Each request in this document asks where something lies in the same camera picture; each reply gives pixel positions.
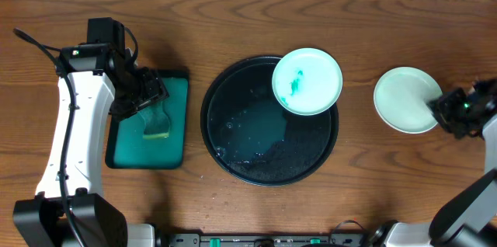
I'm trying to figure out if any green yellow sponge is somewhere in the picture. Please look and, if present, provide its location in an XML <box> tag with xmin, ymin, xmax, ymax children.
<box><xmin>138</xmin><ymin>102</ymin><xmax>171</xmax><ymax>140</ymax></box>

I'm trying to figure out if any mint green plate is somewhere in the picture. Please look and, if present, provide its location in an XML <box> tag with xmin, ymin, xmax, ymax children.
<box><xmin>374</xmin><ymin>67</ymin><xmax>442</xmax><ymax>134</ymax></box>
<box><xmin>271</xmin><ymin>48</ymin><xmax>343</xmax><ymax>116</ymax></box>

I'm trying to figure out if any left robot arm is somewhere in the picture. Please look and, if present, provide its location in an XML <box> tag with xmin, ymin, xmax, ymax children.
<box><xmin>13</xmin><ymin>43</ymin><xmax>172</xmax><ymax>246</ymax></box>

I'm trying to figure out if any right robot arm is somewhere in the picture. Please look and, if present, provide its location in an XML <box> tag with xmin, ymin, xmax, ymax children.
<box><xmin>363</xmin><ymin>78</ymin><xmax>496</xmax><ymax>247</ymax></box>

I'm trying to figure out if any black rectangular water tray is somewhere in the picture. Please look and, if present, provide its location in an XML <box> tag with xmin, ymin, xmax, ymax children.
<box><xmin>105</xmin><ymin>70</ymin><xmax>189</xmax><ymax>169</ymax></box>

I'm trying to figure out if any round black serving tray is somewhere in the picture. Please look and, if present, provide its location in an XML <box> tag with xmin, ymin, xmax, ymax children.
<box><xmin>200</xmin><ymin>55</ymin><xmax>339</xmax><ymax>186</ymax></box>

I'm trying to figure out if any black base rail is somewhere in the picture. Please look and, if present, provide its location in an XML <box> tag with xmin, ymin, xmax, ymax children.
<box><xmin>155</xmin><ymin>233</ymin><xmax>371</xmax><ymax>247</ymax></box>

